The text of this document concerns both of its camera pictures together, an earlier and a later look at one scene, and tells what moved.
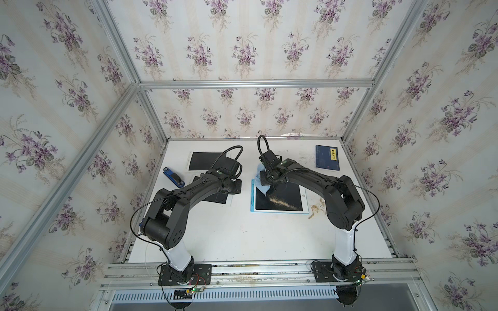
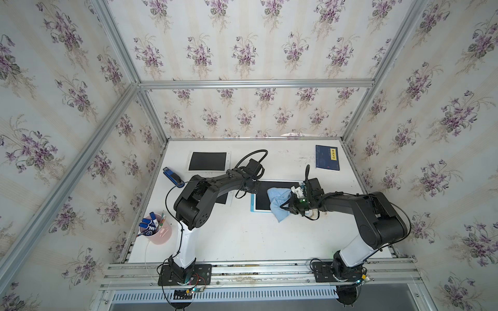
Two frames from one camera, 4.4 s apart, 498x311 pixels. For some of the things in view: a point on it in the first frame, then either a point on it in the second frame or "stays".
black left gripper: x=237 y=190 -> x=256 y=184
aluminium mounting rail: x=396 y=275 stays
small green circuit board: x=186 y=294 stays
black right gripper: x=264 y=182 -> x=292 y=203
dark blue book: x=327 y=157 stays
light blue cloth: x=258 y=183 -> x=277 y=196
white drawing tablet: x=205 y=161 stays
